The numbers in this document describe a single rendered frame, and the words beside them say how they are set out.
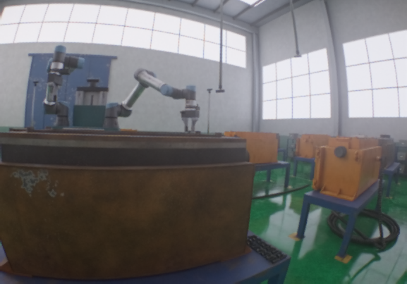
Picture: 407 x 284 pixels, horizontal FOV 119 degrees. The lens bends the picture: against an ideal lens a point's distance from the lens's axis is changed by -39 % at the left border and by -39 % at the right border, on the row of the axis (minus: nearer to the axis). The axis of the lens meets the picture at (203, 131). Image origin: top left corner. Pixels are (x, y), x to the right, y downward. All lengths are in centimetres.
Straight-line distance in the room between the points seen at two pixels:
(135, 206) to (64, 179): 32
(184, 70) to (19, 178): 1063
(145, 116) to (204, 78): 408
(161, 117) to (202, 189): 948
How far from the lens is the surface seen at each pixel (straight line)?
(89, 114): 198
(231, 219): 109
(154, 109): 1026
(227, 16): 1379
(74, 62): 136
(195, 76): 1129
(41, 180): 90
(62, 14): 1226
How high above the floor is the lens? 141
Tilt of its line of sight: 1 degrees down
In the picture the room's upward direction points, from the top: 2 degrees clockwise
